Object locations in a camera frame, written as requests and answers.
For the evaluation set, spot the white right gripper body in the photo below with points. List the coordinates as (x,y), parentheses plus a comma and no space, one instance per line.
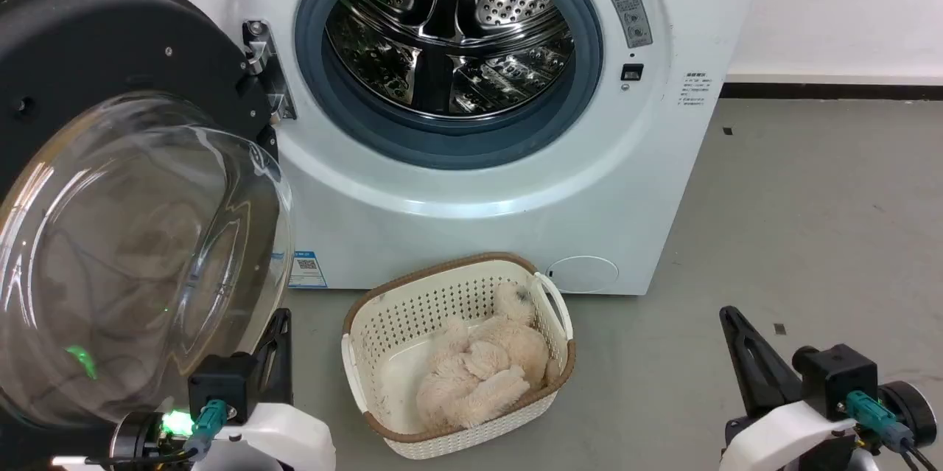
(781,438)

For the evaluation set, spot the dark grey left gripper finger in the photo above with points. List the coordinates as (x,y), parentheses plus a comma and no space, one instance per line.
(282,360)

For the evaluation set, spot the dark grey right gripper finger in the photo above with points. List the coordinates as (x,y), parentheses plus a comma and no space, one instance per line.
(755,360)

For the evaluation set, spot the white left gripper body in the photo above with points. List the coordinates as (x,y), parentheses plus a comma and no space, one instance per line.
(287,438)

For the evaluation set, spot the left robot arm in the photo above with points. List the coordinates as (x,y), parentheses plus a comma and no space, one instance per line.
(136,441)

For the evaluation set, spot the white front-load washing machine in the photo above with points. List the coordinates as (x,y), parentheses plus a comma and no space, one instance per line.
(479,220)

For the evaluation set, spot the metal door hinge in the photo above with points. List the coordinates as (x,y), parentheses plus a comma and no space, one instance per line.
(259,51)

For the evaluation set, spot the black round glass washer door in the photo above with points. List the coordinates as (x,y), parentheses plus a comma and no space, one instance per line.
(110,36)

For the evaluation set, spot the blue white energy label sticker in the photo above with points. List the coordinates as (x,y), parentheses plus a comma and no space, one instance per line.
(306,270)

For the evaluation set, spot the cream perforated laundry basket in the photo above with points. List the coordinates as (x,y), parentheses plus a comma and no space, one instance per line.
(390,316)

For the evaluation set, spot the round white filter cover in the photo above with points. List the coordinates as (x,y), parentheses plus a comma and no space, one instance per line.
(583,274)

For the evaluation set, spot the cream fluffy plush toy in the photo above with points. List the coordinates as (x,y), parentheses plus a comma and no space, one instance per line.
(479,368)

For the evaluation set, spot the stainless steel perforated drum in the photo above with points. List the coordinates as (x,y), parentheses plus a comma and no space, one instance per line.
(449,36)

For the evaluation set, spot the grey warning sticker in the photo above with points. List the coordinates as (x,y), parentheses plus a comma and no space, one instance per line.
(630,14)

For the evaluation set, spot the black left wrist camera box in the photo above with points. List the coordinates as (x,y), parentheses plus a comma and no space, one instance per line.
(221,386)

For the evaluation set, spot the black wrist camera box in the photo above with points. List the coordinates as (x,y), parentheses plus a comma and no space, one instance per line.
(836,375)
(221,386)

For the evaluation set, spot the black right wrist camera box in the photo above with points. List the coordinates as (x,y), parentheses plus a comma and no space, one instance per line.
(836,375)

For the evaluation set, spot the black wall baseboard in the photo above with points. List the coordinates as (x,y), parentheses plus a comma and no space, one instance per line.
(832,91)

